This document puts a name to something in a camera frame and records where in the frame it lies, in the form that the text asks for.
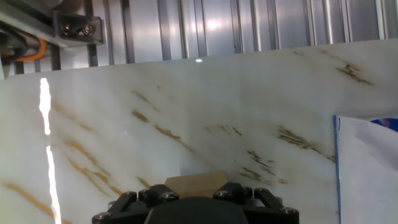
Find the marble pattern board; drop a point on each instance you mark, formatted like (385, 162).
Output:
(186, 109)

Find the aluminium corner bracket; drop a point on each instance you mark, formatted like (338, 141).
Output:
(76, 39)

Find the small wooden block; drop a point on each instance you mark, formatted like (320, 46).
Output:
(196, 183)

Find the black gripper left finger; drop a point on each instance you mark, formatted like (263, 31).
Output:
(158, 193)

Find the blue tissue pack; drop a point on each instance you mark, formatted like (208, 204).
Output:
(367, 174)

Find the diagonal aluminium beam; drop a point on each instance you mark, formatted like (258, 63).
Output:
(28, 18)

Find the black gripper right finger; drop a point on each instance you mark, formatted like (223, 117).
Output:
(231, 191)

